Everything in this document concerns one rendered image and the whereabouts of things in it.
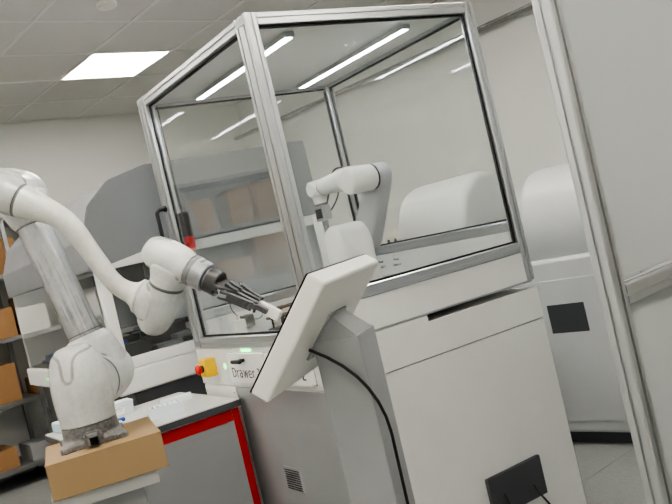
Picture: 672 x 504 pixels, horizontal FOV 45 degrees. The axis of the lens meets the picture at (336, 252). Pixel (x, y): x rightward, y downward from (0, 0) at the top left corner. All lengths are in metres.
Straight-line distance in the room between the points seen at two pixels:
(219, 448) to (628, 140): 1.90
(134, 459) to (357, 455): 0.63
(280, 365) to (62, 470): 0.73
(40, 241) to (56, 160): 4.80
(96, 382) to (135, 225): 1.46
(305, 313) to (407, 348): 0.93
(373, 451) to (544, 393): 1.20
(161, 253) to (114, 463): 0.58
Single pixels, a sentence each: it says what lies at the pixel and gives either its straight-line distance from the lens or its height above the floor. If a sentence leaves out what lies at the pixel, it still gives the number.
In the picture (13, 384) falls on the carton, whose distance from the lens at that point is 6.59.
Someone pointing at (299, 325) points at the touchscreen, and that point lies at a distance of 1.81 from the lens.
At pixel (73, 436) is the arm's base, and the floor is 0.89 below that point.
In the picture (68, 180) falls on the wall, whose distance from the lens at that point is 7.37.
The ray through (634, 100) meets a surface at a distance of 1.88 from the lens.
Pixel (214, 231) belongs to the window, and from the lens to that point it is 3.03.
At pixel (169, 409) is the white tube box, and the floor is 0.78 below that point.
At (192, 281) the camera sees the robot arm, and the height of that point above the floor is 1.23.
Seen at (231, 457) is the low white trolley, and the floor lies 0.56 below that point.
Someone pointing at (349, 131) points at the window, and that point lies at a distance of 2.67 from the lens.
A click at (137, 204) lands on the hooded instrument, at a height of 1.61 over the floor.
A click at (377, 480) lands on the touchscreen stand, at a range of 2.04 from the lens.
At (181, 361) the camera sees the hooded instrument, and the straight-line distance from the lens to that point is 3.75.
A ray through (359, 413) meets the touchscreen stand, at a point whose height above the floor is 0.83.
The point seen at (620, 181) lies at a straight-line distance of 1.76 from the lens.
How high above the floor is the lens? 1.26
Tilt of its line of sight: 1 degrees down
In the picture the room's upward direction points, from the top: 13 degrees counter-clockwise
